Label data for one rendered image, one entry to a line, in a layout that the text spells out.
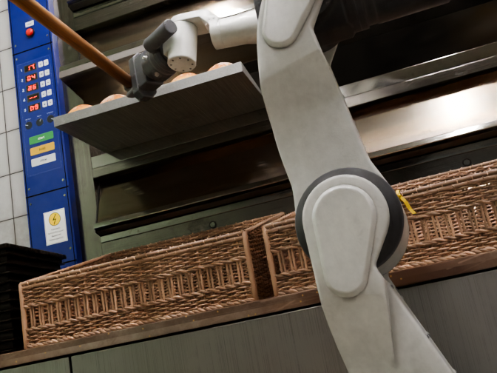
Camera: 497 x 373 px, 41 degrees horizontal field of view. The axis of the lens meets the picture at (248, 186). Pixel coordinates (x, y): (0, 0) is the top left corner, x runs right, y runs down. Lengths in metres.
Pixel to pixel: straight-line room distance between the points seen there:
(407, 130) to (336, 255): 1.06
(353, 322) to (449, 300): 0.42
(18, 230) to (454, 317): 1.46
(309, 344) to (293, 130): 0.49
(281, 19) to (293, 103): 0.12
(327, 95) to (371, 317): 0.31
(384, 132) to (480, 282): 0.74
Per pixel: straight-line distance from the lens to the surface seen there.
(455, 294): 1.25
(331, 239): 0.84
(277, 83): 0.94
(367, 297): 0.84
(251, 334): 1.30
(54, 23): 1.42
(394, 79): 1.92
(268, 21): 0.96
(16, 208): 2.27
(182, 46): 1.51
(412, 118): 1.89
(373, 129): 1.89
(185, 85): 1.75
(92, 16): 2.33
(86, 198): 2.13
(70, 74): 2.10
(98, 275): 1.50
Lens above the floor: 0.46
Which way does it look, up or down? 15 degrees up
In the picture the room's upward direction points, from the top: 11 degrees counter-clockwise
